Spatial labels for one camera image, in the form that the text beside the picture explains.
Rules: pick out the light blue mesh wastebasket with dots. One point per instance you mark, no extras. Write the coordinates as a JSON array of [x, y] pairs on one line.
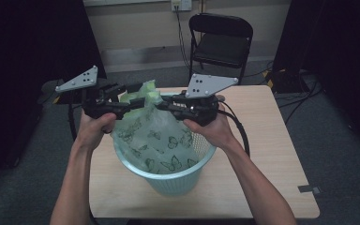
[[170, 184]]

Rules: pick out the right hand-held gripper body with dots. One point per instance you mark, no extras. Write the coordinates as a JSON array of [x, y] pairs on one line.
[[203, 108]]

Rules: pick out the person's right hand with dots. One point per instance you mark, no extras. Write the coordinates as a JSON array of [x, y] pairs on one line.
[[215, 132]]

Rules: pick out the black folding chair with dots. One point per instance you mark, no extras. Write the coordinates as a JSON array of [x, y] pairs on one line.
[[222, 48]]

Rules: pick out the black floor box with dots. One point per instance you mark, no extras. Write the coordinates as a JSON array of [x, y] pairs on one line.
[[287, 82]]

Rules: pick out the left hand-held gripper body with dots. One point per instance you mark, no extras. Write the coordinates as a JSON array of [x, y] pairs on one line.
[[98, 106]]

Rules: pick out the white wall socket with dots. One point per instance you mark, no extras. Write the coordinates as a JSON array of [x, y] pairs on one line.
[[182, 4]]

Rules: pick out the person's left hand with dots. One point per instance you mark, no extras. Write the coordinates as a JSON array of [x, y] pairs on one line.
[[93, 129]]

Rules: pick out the dark curtain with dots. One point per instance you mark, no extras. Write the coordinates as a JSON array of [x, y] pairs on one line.
[[28, 47], [340, 62]]

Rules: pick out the green butterfly-print plastic bag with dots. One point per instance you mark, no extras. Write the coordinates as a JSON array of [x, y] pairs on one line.
[[156, 137]]

